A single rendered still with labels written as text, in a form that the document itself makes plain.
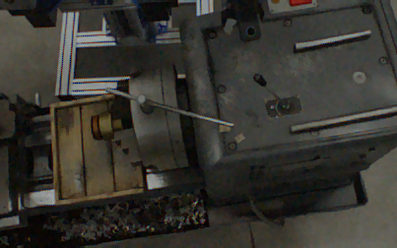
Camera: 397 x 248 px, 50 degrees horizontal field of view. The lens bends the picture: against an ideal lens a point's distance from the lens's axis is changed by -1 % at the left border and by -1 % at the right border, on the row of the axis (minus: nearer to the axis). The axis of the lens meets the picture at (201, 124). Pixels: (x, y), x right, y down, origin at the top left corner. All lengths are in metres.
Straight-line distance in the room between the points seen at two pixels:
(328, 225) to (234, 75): 1.38
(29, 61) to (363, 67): 2.11
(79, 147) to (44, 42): 1.40
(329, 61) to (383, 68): 0.14
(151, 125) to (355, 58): 0.56
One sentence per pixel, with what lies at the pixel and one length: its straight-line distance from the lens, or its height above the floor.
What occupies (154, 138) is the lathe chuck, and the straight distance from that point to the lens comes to 1.15.
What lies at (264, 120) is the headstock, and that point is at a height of 1.26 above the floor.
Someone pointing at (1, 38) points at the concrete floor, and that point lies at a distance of 2.99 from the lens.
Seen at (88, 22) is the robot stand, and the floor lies 0.21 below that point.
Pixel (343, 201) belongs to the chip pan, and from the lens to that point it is 1.82.
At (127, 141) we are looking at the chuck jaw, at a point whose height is 1.11.
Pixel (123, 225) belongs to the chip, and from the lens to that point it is 1.74.
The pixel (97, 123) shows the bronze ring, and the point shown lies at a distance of 1.29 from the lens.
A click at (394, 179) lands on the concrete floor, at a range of 2.49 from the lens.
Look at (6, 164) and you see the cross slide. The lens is 1.53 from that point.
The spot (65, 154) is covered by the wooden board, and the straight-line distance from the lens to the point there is 1.55.
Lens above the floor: 2.29
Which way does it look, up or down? 72 degrees down
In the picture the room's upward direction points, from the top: 12 degrees counter-clockwise
